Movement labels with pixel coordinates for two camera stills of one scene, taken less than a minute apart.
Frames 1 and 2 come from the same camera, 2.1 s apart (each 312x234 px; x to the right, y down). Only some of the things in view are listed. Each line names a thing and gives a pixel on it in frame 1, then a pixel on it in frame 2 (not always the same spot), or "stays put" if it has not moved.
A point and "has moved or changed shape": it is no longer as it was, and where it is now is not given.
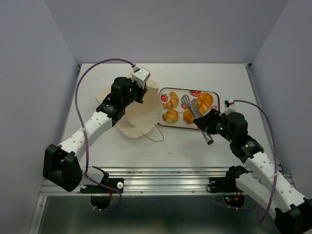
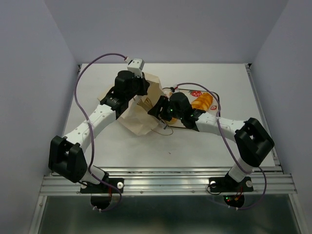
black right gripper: x=207 y=120 → x=163 y=102
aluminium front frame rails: x=156 y=181 stays put
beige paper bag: x=139 y=119 has moved or changed shape
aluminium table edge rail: x=266 y=126 stays put
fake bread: x=204 y=101 stays put
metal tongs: x=193 y=106 → x=162 y=124
